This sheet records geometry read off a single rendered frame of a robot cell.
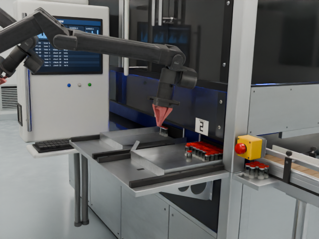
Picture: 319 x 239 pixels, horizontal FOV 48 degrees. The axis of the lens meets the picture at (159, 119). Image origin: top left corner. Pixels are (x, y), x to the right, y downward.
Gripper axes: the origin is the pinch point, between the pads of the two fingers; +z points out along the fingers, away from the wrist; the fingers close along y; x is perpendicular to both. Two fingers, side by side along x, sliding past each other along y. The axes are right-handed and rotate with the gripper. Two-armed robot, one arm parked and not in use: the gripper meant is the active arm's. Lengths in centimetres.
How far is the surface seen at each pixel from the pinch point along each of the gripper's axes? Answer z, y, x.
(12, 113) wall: 87, 60, 544
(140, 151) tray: 15.4, 7.0, 20.1
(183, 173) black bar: 15.7, 9.4, -7.7
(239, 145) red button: 1.5, 22.6, -18.4
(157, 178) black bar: 17.8, -1.1, -7.5
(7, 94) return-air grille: 55, 48, 543
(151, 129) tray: 11, 32, 54
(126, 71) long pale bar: -17, 17, 65
